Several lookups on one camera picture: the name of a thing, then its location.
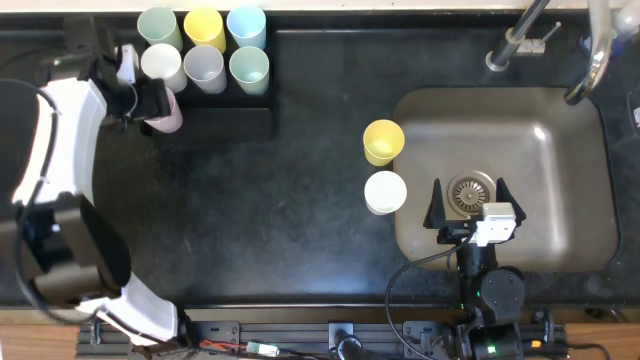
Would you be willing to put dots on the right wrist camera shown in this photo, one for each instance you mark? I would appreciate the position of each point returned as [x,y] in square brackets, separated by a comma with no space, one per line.
[495,224]

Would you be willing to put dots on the pink cup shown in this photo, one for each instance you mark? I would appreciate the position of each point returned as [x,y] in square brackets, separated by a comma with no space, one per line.
[172,120]

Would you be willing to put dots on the mounting rail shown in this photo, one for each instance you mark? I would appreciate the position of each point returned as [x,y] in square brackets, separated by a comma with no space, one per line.
[300,342]

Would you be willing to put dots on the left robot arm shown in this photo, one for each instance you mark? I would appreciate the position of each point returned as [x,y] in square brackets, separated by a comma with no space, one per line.
[70,135]

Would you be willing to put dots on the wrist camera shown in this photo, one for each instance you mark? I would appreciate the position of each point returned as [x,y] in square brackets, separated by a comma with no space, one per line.
[495,224]
[127,64]

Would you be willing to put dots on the white cup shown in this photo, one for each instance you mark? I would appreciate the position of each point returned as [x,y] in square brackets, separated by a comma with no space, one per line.
[161,62]
[385,192]

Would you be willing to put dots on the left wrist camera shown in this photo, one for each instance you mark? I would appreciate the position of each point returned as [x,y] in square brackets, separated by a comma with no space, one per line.
[127,64]

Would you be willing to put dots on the black tray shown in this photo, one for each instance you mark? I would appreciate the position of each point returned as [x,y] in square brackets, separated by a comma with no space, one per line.
[235,120]

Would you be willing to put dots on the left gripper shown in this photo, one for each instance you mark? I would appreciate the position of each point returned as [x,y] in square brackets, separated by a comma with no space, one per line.
[116,100]

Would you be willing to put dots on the steel sink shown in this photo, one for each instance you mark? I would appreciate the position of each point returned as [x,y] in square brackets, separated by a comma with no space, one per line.
[550,165]

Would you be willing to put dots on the grey cup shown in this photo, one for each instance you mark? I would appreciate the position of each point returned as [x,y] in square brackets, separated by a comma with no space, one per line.
[204,66]

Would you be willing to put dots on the blue cup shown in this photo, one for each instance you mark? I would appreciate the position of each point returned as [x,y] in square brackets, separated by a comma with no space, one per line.
[246,24]

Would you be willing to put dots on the green cup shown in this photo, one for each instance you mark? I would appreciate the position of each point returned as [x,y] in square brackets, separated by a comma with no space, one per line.
[249,67]
[159,26]

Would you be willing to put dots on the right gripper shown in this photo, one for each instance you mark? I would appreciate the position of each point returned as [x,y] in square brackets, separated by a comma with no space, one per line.
[452,233]

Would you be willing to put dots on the yellow cup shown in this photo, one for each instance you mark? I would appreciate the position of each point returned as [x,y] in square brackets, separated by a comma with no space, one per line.
[204,26]
[383,140]

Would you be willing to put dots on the steel tap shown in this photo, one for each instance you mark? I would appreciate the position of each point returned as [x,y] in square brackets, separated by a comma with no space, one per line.
[597,55]

